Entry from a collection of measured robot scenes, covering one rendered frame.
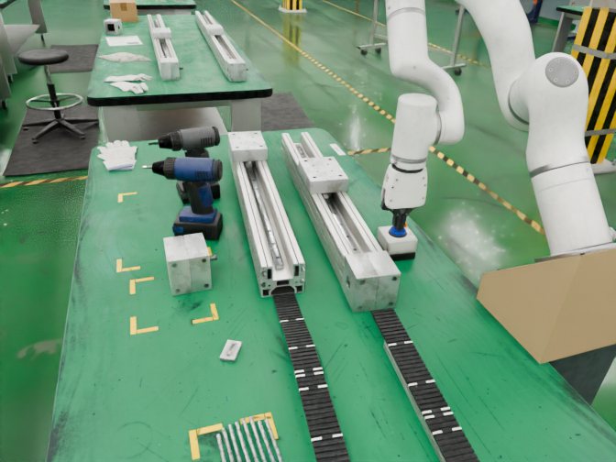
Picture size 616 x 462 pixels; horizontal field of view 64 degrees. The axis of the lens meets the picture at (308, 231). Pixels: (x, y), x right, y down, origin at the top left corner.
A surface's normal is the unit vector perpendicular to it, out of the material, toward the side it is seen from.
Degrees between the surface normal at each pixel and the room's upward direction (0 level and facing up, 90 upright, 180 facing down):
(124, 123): 90
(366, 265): 0
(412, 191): 90
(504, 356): 0
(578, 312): 90
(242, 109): 90
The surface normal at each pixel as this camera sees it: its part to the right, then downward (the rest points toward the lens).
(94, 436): 0.04, -0.85
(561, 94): 0.01, 0.40
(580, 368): 0.30, 0.50
